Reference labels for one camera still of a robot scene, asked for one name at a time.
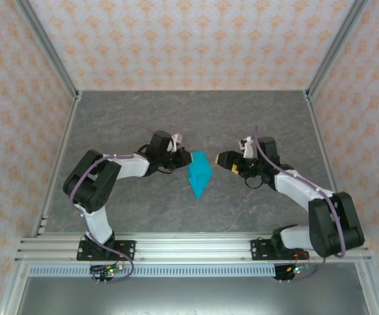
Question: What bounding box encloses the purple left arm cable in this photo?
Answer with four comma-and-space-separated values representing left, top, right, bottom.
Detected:
68, 125, 134, 285

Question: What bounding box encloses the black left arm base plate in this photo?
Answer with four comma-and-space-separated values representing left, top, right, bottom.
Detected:
76, 240, 136, 262

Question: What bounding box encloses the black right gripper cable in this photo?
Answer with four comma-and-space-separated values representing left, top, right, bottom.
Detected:
243, 175, 266, 190

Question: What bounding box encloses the aluminium side rail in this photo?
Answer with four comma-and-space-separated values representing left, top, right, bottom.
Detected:
31, 91, 84, 237
302, 90, 353, 237

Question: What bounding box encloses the aluminium lower frame bar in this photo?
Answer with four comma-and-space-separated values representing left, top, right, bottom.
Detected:
0, 262, 30, 315
355, 262, 379, 315

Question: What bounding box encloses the slotted grey cable duct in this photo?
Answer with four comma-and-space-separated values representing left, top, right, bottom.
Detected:
28, 265, 275, 277

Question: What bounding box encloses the grey metal sheet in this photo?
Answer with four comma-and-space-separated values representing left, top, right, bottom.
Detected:
14, 275, 370, 315

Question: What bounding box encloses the cyan cloth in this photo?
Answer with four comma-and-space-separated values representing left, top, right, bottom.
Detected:
188, 150, 214, 200

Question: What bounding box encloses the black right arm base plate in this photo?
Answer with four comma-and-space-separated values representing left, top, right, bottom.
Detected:
250, 239, 310, 262

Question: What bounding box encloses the aluminium corner post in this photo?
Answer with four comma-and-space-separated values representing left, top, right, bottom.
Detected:
14, 0, 81, 99
304, 0, 369, 96

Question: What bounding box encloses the aluminium cross rail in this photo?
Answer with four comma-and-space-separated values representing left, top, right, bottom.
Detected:
14, 233, 372, 263

